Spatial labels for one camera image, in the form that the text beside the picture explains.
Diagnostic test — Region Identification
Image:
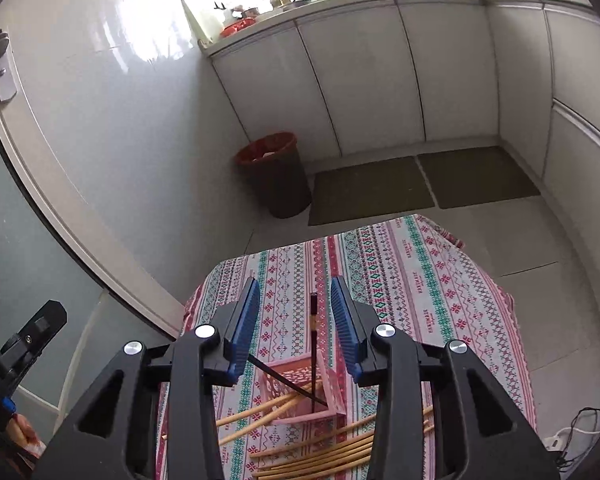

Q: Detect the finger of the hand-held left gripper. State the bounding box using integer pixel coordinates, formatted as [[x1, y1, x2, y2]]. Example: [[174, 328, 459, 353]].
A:
[[0, 300, 68, 376]]

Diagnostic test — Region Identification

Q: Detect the black chopstick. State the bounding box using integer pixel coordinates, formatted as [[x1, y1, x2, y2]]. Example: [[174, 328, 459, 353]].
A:
[[246, 354, 327, 407], [309, 291, 319, 407]]

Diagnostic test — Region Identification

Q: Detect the pink lattice chopstick holder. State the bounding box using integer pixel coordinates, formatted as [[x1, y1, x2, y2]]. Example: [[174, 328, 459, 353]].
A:
[[252, 350, 348, 427]]

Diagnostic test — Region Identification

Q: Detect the red bowl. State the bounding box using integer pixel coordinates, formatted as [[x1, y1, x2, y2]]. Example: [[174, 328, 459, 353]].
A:
[[220, 16, 257, 39]]

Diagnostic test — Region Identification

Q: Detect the dark trash bin red liner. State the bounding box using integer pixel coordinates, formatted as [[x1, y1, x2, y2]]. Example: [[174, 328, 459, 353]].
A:
[[233, 131, 313, 219]]

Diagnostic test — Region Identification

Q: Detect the bunch of wooden chopsticks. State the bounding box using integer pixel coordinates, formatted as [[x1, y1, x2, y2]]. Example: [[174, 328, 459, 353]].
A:
[[161, 382, 436, 480]]

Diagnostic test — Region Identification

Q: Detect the black cable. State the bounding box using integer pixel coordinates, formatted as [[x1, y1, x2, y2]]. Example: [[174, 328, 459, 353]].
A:
[[554, 406, 600, 467]]

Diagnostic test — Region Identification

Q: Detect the white cutting board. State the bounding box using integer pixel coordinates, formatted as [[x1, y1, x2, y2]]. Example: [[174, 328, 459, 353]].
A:
[[181, 0, 217, 52]]

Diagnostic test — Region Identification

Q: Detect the patterned striped tablecloth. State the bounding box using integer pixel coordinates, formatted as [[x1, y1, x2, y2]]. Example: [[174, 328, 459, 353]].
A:
[[152, 214, 538, 480]]

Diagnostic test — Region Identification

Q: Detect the person's left hand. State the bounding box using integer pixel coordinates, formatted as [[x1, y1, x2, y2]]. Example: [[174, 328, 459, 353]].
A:
[[7, 412, 47, 461]]

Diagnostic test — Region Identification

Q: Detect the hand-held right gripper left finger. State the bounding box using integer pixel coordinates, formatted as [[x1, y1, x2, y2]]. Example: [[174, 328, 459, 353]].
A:
[[35, 277, 261, 480]]

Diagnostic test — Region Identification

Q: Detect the white kitchen cabinet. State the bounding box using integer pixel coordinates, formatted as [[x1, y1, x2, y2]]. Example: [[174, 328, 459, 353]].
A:
[[480, 0, 600, 281], [200, 0, 503, 163]]

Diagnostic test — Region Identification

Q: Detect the white power strip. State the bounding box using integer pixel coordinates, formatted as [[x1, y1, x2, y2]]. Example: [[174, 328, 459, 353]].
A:
[[542, 427, 572, 455]]

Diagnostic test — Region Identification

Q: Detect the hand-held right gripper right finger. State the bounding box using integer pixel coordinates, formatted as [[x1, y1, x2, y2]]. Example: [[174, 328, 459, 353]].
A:
[[330, 276, 563, 480]]

